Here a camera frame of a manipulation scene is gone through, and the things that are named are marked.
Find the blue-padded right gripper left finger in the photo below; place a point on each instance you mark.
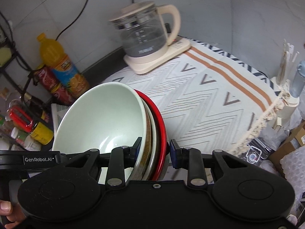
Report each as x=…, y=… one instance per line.
x=121, y=158

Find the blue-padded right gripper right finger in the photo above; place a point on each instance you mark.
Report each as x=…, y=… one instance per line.
x=189, y=159

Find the green bowl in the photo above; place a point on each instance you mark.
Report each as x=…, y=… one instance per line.
x=107, y=116
x=153, y=155

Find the red plate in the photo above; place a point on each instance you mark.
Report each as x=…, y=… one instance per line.
x=161, y=137

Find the person's left hand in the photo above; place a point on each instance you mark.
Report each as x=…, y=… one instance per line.
x=13, y=213

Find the patterned table cloth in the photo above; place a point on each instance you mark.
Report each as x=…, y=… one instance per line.
x=208, y=99

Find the red snack cans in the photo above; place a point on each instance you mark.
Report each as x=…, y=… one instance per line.
x=50, y=82

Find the cardboard boxes pile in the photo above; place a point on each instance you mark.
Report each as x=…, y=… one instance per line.
x=293, y=142

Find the white appliance with holes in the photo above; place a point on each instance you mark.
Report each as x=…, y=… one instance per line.
x=290, y=104

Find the cream kettle base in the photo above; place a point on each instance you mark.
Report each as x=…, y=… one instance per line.
x=143, y=65

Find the orange juice bottle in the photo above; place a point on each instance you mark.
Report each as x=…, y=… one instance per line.
x=54, y=56

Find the light blue bottle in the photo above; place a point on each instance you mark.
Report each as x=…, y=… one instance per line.
x=298, y=82

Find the white paper sticks bundle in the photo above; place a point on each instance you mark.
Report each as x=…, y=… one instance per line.
x=288, y=60

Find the black wire shelf rack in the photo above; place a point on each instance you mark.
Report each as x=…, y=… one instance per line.
x=16, y=70

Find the glass kettle cream handle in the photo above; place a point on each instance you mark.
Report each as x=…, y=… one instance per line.
x=142, y=29

